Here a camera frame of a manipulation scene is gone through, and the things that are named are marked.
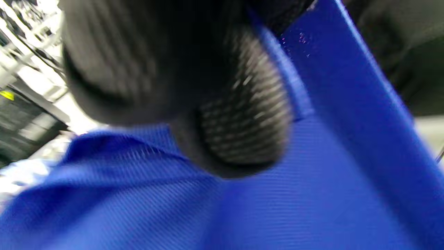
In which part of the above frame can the blue t-shirt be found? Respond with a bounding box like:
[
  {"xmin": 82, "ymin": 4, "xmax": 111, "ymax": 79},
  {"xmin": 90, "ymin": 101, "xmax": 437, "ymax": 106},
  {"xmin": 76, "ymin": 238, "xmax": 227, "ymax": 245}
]
[{"xmin": 0, "ymin": 0, "xmax": 444, "ymax": 250}]

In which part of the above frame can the black glass computer case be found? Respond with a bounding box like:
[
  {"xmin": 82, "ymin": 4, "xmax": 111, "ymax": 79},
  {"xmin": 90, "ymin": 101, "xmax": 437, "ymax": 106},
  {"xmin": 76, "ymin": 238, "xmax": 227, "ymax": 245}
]
[{"xmin": 0, "ymin": 87, "xmax": 70, "ymax": 167}]

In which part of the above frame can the person's left hand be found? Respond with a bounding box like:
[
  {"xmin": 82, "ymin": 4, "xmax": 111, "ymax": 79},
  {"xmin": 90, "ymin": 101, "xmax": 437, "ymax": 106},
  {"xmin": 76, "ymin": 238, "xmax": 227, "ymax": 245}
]
[{"xmin": 59, "ymin": 0, "xmax": 313, "ymax": 179}]

